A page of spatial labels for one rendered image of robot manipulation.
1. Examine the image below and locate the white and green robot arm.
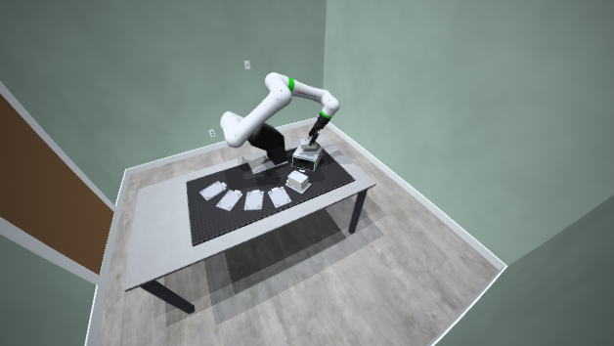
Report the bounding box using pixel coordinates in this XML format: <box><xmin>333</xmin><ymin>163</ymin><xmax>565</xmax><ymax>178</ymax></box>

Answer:
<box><xmin>221</xmin><ymin>72</ymin><xmax>339</xmax><ymax>148</ymax></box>

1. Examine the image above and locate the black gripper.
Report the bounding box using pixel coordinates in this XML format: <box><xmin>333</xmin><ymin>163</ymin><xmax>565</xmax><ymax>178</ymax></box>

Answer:
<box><xmin>306</xmin><ymin>120</ymin><xmax>326</xmax><ymax>149</ymax></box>

